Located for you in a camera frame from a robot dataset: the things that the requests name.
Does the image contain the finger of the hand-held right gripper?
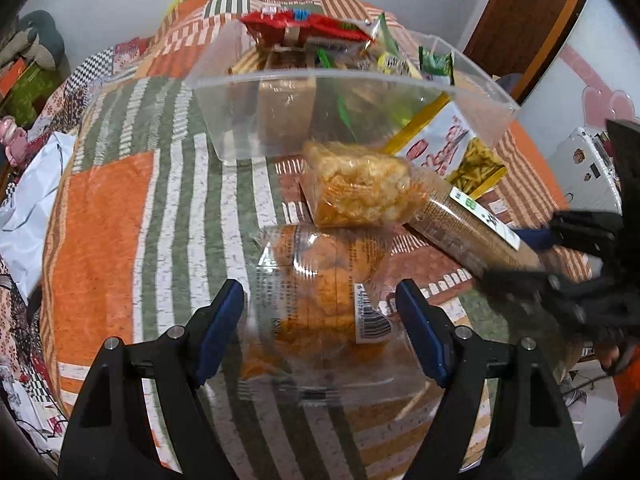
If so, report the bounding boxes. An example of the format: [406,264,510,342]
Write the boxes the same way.
[510,211,623,256]
[477,267,601,326]

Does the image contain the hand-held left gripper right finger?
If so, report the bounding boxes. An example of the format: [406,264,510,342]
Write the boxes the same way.
[395,279,583,480]

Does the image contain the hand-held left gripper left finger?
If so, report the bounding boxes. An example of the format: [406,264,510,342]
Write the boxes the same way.
[57,279,246,480]

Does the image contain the grain cracker roll pack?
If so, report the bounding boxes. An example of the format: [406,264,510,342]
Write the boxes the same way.
[407,167,546,281]

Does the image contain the clear bag of orange snacks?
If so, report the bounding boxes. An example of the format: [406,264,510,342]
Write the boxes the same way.
[240,224,436,406]

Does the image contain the clear plastic bin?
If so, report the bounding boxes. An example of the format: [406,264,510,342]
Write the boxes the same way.
[186,15,521,168]

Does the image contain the red snack packet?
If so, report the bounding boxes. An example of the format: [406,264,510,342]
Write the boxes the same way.
[240,9,376,48]

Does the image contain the person's right hand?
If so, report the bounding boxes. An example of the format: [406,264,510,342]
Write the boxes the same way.
[596,341,626,376]

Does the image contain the white appliance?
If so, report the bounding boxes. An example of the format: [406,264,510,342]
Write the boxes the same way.
[547,127,623,211]

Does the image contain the patchwork striped quilt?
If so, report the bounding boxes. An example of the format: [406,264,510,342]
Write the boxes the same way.
[40,0,596,480]

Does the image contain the white yellow chips packet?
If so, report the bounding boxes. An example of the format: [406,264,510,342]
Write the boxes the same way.
[382,92,508,198]

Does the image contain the puffed rice block bag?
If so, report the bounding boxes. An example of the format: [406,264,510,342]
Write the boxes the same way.
[300,140,416,226]

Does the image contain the white pink printed panel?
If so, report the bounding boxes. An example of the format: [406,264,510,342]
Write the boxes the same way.
[515,0,640,161]

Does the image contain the green pea snack packet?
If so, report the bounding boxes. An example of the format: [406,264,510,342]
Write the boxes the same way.
[419,46,456,86]

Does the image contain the white plastic bag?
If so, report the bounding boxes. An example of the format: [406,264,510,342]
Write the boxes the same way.
[0,132,76,306]

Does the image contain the brown wooden door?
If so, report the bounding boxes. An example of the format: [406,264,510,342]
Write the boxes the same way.
[462,0,593,103]

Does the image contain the large green snack packet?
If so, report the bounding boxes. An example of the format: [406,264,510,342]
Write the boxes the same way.
[372,12,421,78]

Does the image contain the orange green box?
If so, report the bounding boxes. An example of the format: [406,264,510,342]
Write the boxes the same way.
[0,57,61,126]

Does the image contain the grey plush toy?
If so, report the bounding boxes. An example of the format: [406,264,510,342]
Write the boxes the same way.
[0,10,66,71]

